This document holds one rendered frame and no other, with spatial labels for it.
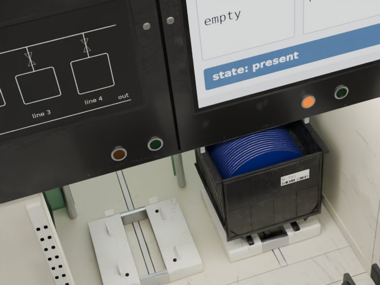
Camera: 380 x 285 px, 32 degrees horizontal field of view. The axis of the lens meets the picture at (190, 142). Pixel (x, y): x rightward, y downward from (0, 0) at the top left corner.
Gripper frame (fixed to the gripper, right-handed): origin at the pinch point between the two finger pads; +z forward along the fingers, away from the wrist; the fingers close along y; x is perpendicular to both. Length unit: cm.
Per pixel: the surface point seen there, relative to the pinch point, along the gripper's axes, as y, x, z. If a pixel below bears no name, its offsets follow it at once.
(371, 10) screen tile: 5.9, 36.3, 14.9
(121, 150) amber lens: -29.3, 24.8, 15.0
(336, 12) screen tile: 1.0, 37.4, 14.9
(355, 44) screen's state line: 4.0, 31.6, 14.9
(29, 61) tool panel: -37, 41, 15
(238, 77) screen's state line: -12.5, 31.4, 15.0
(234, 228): -8.8, -21.2, 34.8
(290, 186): 3.5, -13.8, 34.7
